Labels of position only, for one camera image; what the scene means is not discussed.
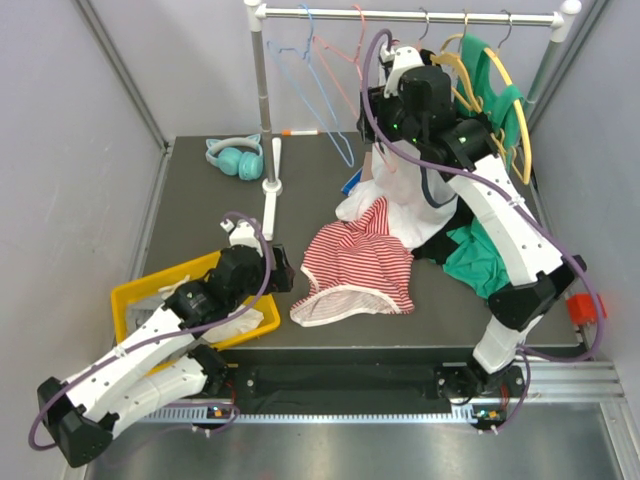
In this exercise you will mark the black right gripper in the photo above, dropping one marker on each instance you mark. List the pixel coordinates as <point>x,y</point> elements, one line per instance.
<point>379,103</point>

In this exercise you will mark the yellow plastic bin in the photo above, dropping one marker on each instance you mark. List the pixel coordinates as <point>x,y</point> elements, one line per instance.
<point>133,302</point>

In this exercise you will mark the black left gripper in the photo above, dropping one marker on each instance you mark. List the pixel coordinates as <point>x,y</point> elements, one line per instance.
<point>281,277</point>

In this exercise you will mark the pink wire hanger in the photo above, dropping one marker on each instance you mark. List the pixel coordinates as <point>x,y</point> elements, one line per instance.
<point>342,63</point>

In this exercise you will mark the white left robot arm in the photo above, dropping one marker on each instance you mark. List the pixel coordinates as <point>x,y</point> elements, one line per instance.
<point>164,360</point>

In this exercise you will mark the yellow hanger front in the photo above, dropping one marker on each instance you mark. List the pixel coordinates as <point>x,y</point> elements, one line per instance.
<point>465,80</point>

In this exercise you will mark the orange white marker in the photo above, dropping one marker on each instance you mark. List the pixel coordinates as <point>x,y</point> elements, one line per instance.
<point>300,132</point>

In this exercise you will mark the white navy-trimmed tank top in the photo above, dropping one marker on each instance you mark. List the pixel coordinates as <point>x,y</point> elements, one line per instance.
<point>410,217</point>

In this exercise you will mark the white metal clothes rack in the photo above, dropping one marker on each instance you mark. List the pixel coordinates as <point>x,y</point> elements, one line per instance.
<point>559,22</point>

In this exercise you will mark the black tank top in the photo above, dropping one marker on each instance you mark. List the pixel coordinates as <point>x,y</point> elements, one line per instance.
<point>442,245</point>

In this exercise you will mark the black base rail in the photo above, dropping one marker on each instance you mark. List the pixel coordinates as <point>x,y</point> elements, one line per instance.
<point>322,374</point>

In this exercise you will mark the red plastic block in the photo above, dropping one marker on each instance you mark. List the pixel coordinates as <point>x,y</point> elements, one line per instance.
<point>581,309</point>

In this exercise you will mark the teal cat-ear headphones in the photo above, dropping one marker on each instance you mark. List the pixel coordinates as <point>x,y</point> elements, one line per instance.
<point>240,157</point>

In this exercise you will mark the blue box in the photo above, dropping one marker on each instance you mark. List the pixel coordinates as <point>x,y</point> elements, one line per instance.
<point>352,182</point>

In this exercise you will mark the yellow hanger rear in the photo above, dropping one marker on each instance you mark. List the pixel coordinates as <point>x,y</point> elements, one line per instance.
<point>525,173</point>

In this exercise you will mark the blue wire hanger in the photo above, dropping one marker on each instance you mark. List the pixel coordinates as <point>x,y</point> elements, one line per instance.
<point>339,141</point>

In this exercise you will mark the red white striped tank top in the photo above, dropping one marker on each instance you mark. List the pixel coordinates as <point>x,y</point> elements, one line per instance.
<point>355,267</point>

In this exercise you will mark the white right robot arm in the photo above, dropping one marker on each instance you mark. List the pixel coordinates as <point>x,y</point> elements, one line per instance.
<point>413,115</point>

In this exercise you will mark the cream white cloth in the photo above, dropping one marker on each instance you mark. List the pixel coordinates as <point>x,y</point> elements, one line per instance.
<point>245,323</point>

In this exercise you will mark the yellow hanger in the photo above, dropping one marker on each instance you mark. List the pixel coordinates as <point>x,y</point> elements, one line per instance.
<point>465,80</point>
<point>525,173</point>

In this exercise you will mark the green tank top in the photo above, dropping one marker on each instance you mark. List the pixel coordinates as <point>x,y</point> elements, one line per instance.
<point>475,260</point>

